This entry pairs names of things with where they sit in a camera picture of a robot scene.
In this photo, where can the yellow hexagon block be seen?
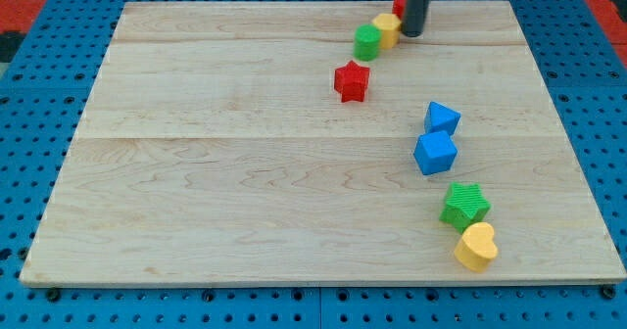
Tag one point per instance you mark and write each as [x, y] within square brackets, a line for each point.
[390, 27]

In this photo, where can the red star block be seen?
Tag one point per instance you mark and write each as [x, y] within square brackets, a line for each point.
[351, 82]

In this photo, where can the wooden board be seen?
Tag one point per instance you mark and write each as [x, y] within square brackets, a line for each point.
[213, 151]

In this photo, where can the blue cube block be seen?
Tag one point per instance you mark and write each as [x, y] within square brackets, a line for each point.
[435, 152]

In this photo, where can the green cylinder block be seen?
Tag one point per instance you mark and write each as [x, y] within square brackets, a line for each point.
[366, 42]

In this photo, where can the blue triangle block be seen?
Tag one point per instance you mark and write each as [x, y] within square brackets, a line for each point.
[441, 118]

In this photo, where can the green star block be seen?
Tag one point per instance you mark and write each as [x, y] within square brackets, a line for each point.
[464, 205]

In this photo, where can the red block behind rod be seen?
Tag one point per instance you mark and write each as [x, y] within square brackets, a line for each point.
[398, 8]

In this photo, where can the yellow heart block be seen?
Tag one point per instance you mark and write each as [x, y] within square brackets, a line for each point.
[476, 247]

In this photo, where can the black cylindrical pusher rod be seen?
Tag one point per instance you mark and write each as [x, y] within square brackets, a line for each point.
[414, 17]

